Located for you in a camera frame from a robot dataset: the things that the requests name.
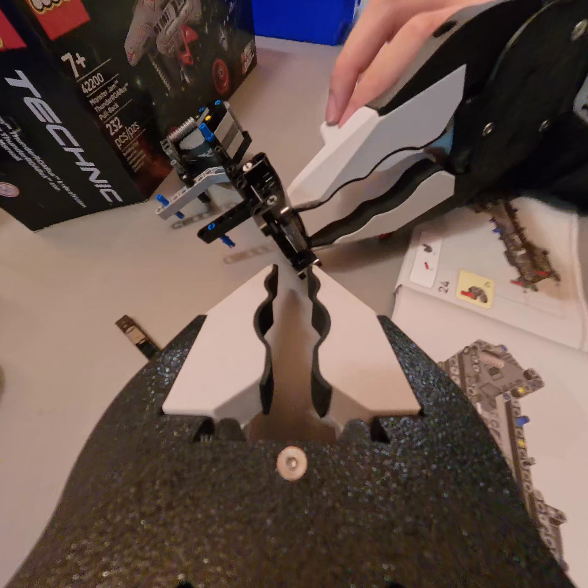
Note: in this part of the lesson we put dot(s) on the blue plastic bin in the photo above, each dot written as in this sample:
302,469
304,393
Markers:
298,20

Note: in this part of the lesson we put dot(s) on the person's right hand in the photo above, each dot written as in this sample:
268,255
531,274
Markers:
376,55

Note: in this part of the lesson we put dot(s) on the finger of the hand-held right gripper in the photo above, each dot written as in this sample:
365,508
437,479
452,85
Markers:
413,206
381,142

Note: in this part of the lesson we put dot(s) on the black plastic bar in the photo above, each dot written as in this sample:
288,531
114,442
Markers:
138,337

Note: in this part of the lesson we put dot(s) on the black toy set box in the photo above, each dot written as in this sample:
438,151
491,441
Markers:
69,138

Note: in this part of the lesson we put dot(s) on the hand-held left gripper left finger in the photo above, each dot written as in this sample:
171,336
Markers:
220,363

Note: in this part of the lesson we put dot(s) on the open instruction booklet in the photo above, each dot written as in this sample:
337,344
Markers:
436,321

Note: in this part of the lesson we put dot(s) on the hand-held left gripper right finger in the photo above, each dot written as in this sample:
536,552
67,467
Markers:
363,367

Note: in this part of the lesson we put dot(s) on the light grey desk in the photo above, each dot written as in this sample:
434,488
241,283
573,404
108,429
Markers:
69,285

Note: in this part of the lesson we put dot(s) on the black toy car chassis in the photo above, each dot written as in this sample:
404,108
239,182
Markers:
257,183

